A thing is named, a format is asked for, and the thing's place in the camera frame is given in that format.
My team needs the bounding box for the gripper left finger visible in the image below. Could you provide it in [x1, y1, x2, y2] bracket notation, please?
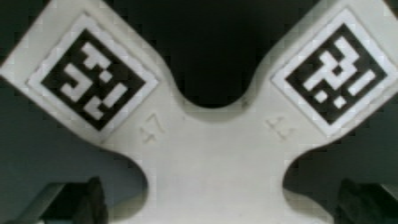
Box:
[11, 177, 109, 224]

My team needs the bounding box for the white cross-shaped table base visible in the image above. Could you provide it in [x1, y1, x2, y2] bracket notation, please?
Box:
[0, 0, 398, 224]

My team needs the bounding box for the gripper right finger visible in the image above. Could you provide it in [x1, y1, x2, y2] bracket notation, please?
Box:
[335, 179, 398, 224]

